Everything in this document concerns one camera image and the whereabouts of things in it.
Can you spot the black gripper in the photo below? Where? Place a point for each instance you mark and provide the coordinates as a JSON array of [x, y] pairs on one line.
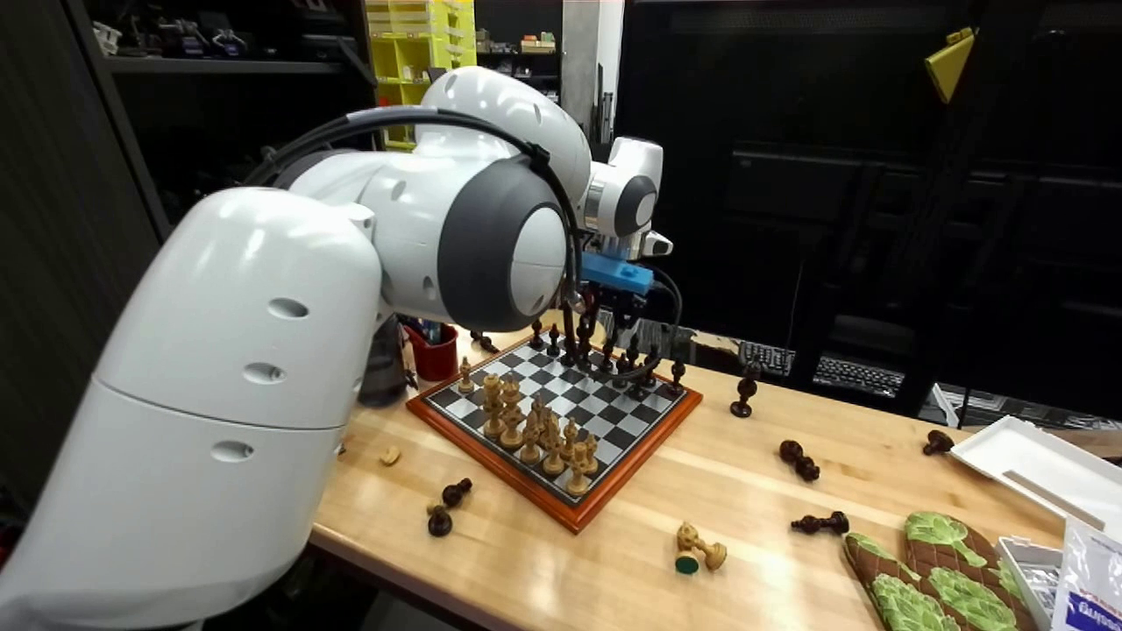
[[598, 301]]

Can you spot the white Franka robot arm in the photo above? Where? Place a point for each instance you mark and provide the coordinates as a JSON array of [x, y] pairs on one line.
[[231, 388]]

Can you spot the tall black chess piece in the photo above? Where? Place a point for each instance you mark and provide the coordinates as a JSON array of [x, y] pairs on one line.
[[582, 340]]

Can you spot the tan chess piece green felt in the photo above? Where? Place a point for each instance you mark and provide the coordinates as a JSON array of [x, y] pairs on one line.
[[688, 562]]

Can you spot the black keyboard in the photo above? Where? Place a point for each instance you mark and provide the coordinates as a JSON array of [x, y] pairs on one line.
[[859, 376]]

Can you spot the wooden framed chessboard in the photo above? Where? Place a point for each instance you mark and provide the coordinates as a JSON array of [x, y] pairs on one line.
[[609, 414]]

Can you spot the green patterned oven mitt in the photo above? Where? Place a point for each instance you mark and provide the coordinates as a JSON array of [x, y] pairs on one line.
[[934, 583]]

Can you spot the white labelled plastic bag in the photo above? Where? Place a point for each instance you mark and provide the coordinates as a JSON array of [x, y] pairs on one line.
[[1091, 581]]

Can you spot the dark storage shelf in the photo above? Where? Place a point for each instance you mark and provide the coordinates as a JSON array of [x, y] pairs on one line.
[[211, 46]]

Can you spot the yellow bin rack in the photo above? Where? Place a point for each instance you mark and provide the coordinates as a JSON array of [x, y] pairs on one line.
[[421, 46]]

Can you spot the white tray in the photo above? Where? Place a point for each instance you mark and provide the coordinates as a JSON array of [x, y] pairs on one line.
[[1038, 466]]

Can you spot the small tan chess piece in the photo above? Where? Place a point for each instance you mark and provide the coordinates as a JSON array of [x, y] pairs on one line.
[[390, 456]]

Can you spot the yellow triangular object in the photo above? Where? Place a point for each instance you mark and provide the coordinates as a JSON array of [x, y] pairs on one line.
[[950, 65]]

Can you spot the clear plastic container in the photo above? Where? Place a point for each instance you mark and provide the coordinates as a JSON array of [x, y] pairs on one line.
[[1028, 573]]

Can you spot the red pen cup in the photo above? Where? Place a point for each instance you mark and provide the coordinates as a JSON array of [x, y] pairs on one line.
[[435, 351]]

